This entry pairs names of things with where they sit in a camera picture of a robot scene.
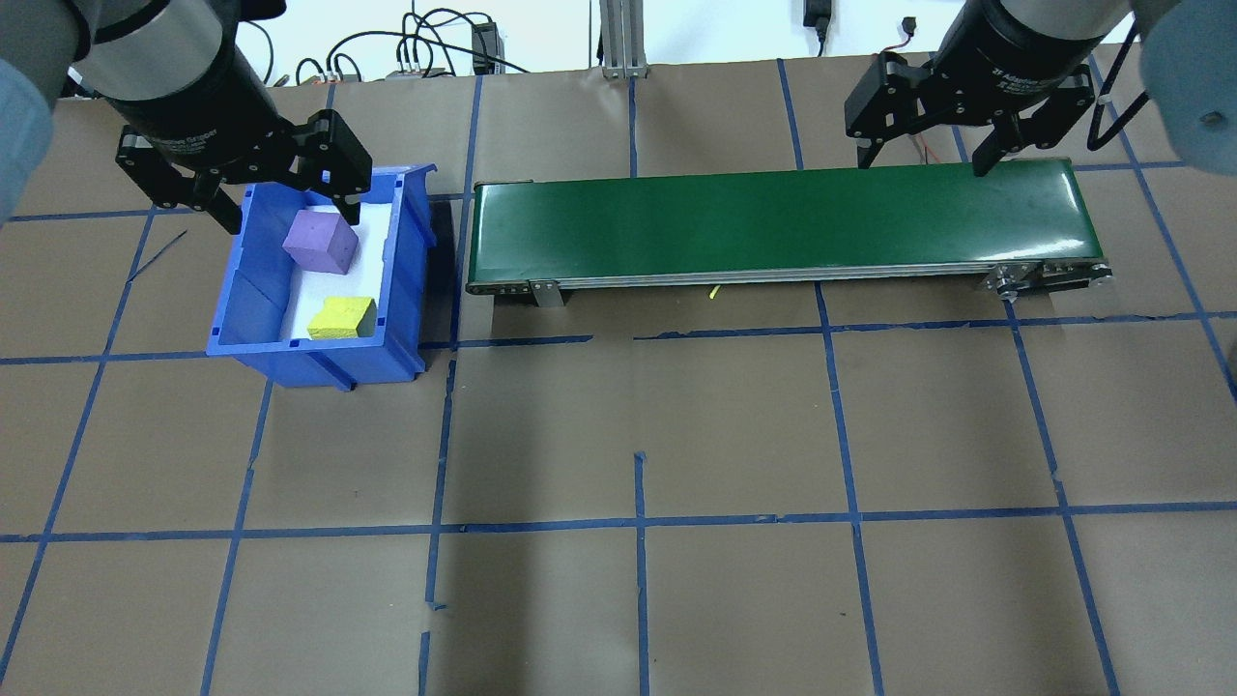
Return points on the purple foam block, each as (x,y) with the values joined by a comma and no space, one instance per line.
(319,242)

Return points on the yellow foam block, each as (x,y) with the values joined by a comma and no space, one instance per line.
(340,319)

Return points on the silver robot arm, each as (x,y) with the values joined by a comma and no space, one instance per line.
(1189,87)
(164,43)

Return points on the white foam sheet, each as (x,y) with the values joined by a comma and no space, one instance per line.
(375,266)

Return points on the blue plastic storage bin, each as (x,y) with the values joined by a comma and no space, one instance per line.
(261,309)

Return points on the green conveyor belt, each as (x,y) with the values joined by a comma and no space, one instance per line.
(773,222)

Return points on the aluminium profile post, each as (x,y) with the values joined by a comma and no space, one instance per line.
(623,39)

